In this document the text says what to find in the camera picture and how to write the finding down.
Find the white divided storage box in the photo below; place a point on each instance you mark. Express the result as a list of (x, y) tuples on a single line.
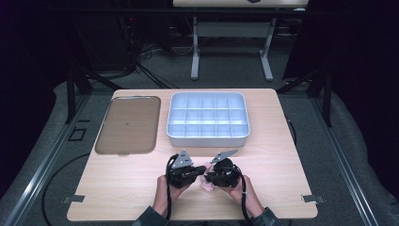
[(207, 119)]

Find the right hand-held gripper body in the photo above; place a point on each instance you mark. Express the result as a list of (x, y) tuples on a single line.
[(227, 174)]

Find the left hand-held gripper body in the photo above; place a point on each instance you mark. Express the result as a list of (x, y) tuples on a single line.
[(182, 161)]

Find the black metal stand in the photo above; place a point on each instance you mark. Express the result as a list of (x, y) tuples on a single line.
[(71, 94), (327, 94)]

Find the aluminium floor rail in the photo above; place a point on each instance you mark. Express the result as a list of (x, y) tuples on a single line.
[(37, 175), (345, 163)]

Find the pale pink cloth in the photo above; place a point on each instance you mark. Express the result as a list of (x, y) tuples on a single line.
[(207, 187)]

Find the white-legged background table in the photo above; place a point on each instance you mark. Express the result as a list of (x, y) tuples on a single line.
[(232, 29)]

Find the transparent plastic lid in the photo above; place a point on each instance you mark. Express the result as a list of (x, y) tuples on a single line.
[(128, 125)]

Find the grey metal table clamp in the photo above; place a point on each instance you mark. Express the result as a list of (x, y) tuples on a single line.
[(73, 198), (313, 198)]

